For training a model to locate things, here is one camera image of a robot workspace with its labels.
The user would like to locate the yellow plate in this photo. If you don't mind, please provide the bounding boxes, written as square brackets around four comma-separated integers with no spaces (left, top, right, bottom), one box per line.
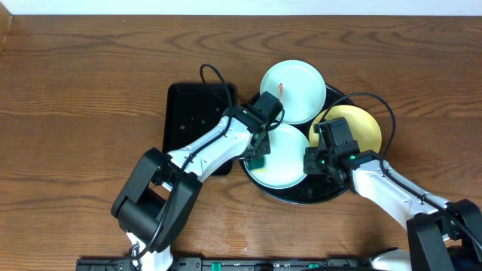
[325,105,382,152]

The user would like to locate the green scouring sponge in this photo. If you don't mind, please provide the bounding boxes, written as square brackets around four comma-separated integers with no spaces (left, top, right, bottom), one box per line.
[247,156,266,172]

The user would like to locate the light blue plate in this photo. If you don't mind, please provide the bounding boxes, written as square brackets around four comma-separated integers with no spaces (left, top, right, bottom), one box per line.
[260,59,327,125]
[249,123,310,189]

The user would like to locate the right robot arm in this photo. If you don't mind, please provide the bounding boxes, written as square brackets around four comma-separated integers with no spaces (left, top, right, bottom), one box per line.
[304,117,481,270]

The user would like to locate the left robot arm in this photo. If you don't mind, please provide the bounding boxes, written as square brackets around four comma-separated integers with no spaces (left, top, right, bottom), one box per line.
[105,93,284,270]

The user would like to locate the black rectangular tray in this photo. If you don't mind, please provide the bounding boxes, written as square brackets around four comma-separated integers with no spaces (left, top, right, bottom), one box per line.
[162,83,227,154]

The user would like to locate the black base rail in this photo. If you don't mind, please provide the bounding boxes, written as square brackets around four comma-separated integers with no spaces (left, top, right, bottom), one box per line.
[75,257,374,271]

